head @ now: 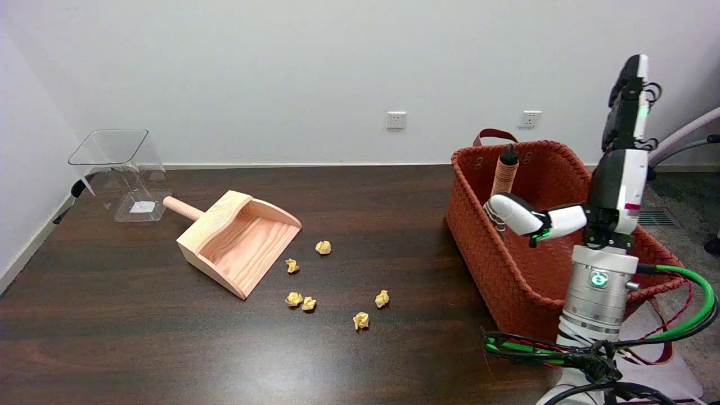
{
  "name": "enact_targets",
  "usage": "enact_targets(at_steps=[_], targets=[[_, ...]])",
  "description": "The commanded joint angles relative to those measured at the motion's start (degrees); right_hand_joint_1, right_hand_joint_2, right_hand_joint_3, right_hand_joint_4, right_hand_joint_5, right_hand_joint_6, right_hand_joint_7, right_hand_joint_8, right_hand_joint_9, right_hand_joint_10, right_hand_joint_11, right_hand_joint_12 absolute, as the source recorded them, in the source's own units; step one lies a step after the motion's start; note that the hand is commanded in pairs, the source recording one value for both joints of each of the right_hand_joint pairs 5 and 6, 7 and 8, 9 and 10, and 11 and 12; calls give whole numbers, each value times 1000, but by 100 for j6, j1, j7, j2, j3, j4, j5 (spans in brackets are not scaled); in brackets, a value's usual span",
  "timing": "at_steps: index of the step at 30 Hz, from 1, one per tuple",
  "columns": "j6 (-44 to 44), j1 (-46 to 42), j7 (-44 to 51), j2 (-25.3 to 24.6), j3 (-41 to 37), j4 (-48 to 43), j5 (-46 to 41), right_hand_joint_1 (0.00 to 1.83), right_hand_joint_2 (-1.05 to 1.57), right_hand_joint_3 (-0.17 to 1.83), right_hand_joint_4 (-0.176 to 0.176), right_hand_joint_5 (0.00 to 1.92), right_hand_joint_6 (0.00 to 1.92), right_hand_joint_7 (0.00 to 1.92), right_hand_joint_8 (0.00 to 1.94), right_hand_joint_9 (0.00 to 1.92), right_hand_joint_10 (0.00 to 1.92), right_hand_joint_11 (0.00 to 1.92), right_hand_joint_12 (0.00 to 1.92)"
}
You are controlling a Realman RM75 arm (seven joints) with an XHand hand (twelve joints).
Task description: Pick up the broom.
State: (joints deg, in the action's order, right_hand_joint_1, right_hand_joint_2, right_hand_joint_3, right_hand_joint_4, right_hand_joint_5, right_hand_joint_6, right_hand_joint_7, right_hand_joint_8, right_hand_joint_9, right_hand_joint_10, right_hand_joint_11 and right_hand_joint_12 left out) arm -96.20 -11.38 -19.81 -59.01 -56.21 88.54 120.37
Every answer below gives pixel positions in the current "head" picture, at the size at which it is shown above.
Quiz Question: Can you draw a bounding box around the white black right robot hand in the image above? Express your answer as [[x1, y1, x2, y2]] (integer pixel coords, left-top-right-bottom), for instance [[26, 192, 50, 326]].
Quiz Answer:
[[487, 53, 663, 250]]

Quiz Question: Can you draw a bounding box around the floor vent grille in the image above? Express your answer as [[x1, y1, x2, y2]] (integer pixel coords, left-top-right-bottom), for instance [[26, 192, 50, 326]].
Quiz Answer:
[[638, 209, 682, 228]]

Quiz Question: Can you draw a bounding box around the pink grey office chair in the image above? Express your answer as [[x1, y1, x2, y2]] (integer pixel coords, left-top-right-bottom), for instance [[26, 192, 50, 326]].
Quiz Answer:
[[646, 106, 720, 181]]

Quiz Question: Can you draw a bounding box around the red woven basket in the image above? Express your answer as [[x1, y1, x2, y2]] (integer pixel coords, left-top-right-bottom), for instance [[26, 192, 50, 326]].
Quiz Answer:
[[446, 128, 685, 364]]

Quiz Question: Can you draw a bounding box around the wooden dustpan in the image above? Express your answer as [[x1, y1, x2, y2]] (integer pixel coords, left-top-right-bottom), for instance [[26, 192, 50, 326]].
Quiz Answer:
[[163, 190, 303, 300]]

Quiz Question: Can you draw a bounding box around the clear plastic bin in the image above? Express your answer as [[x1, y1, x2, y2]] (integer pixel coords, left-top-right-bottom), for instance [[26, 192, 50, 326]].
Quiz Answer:
[[68, 128, 173, 223]]

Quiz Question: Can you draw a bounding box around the small black object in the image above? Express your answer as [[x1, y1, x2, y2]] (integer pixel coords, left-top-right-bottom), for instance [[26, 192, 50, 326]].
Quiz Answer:
[[53, 179, 94, 226]]

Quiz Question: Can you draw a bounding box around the green robot cable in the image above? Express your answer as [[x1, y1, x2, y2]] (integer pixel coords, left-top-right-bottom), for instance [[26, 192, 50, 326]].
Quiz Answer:
[[484, 264, 718, 364]]

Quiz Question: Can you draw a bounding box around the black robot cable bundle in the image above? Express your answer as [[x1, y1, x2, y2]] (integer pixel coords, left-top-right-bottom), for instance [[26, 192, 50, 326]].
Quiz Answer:
[[481, 329, 678, 405]]

